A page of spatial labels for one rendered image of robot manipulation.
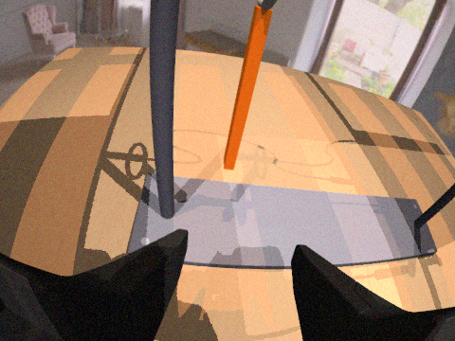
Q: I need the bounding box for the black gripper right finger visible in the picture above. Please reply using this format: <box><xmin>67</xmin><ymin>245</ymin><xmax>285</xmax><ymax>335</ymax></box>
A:
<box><xmin>291</xmin><ymin>245</ymin><xmax>455</xmax><ymax>341</ymax></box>

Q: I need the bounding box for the orange bar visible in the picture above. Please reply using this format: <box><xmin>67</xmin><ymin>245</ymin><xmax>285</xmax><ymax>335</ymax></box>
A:
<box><xmin>223</xmin><ymin>0</ymin><xmax>277</xmax><ymax>171</ymax></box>

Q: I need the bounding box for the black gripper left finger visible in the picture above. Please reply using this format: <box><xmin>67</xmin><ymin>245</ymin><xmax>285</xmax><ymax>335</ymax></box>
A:
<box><xmin>0</xmin><ymin>228</ymin><xmax>189</xmax><ymax>341</ymax></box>

